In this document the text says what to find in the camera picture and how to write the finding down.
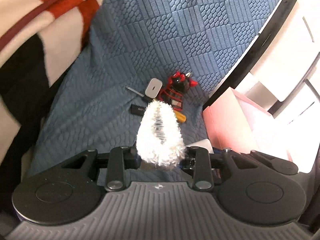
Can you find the white square adapter box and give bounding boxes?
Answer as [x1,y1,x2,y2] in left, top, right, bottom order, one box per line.
[187,139,214,154]

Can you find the white fluffy plush toy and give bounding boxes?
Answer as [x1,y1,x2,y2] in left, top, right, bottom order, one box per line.
[136,100,186,169]

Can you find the yellow black screwdriver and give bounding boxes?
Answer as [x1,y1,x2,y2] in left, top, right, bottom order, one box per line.
[125,86,186,123]

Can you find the black usb stick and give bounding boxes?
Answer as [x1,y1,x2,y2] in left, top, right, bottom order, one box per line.
[130,104,145,116]

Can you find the small white charger plug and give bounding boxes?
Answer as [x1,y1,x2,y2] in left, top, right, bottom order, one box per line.
[145,78,163,99]

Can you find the red black robot toy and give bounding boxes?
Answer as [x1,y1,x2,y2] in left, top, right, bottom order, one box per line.
[157,72,198,112]

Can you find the pink cardboard box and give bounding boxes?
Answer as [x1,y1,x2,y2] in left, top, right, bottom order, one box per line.
[203,88,319,173]

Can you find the cream black-framed chair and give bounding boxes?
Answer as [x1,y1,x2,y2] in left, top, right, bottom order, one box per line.
[203,0,319,118]

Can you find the blue textured chair cover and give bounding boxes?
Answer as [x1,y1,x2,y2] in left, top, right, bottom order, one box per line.
[28,0,280,176]

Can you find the striped red white black blanket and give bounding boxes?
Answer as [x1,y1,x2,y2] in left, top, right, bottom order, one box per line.
[1,0,103,158]

